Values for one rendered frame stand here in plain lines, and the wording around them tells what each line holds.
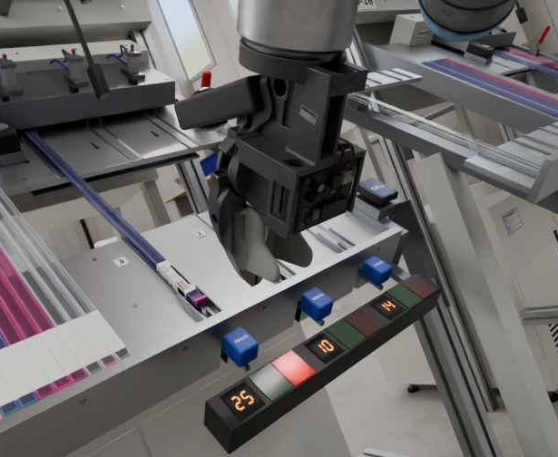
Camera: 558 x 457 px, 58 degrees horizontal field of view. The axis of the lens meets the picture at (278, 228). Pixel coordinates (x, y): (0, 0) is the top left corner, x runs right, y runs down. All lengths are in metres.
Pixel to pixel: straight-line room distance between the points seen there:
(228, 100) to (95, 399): 0.27
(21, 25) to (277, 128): 0.82
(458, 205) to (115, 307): 0.65
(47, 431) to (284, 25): 0.36
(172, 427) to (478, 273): 0.60
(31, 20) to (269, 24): 0.85
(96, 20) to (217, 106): 0.80
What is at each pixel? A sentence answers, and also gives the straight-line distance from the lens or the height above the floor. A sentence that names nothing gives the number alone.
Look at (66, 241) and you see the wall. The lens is 8.53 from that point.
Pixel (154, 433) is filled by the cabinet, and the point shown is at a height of 0.57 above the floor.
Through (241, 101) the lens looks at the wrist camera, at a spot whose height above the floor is 0.89.
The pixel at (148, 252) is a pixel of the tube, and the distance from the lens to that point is 0.61.
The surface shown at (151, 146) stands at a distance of 0.88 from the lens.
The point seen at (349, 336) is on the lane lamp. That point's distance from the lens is 0.56.
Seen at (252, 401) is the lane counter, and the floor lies 0.65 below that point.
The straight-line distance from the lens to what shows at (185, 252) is 0.63.
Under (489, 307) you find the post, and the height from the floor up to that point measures 0.51.
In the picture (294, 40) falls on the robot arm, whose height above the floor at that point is 0.90.
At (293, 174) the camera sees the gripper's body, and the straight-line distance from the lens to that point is 0.32.
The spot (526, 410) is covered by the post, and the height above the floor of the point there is 0.30.
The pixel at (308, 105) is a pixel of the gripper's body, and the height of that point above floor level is 0.86.
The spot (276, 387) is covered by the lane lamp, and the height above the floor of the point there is 0.65.
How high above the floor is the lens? 0.80
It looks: 1 degrees down
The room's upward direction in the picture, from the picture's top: 21 degrees counter-clockwise
